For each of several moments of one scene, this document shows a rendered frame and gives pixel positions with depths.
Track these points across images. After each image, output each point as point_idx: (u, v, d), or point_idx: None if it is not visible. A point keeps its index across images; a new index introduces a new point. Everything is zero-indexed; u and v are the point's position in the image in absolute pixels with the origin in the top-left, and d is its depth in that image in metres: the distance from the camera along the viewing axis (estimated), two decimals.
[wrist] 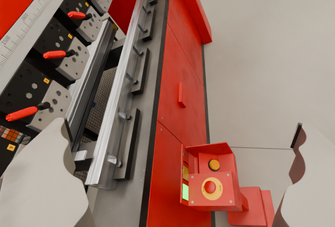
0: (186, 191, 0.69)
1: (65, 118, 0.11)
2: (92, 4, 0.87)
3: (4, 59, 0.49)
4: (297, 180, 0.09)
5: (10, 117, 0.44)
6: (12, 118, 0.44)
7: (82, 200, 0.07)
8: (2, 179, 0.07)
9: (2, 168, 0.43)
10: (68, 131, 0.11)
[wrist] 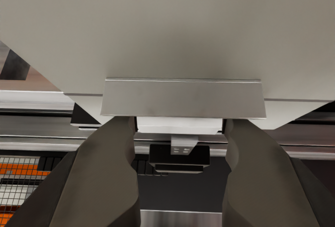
0: None
1: None
2: None
3: None
4: (233, 164, 0.09)
5: None
6: None
7: (133, 191, 0.07)
8: (77, 152, 0.09)
9: None
10: (135, 121, 0.12)
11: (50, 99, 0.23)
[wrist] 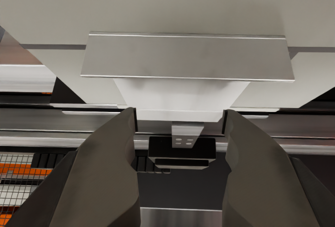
0: None
1: (134, 109, 0.12)
2: None
3: None
4: (233, 164, 0.09)
5: None
6: None
7: (133, 191, 0.07)
8: (77, 152, 0.09)
9: None
10: (135, 121, 0.12)
11: (28, 77, 0.20)
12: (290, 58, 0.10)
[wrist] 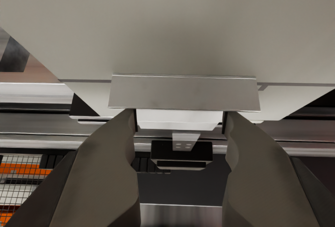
0: None
1: (134, 109, 0.12)
2: None
3: None
4: (233, 164, 0.09)
5: None
6: None
7: (133, 191, 0.07)
8: (77, 152, 0.09)
9: None
10: (135, 121, 0.12)
11: (49, 92, 0.23)
12: (263, 89, 0.13)
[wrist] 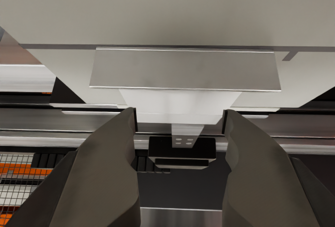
0: None
1: (134, 109, 0.12)
2: None
3: None
4: (233, 164, 0.09)
5: None
6: None
7: (133, 191, 0.07)
8: (77, 152, 0.09)
9: None
10: (135, 121, 0.12)
11: (27, 77, 0.20)
12: (290, 57, 0.10)
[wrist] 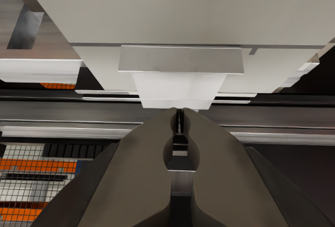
0: None
1: (177, 110, 0.12)
2: None
3: None
4: (196, 162, 0.10)
5: None
6: None
7: (165, 195, 0.07)
8: (118, 145, 0.09)
9: None
10: (177, 122, 0.12)
11: (55, 69, 0.24)
12: (253, 53, 0.15)
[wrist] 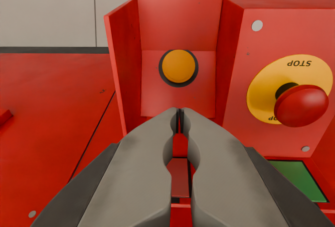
0: (284, 174, 0.21)
1: (177, 110, 0.12)
2: None
3: None
4: (196, 162, 0.10)
5: None
6: None
7: (165, 195, 0.07)
8: (118, 145, 0.09)
9: None
10: (177, 122, 0.12)
11: None
12: None
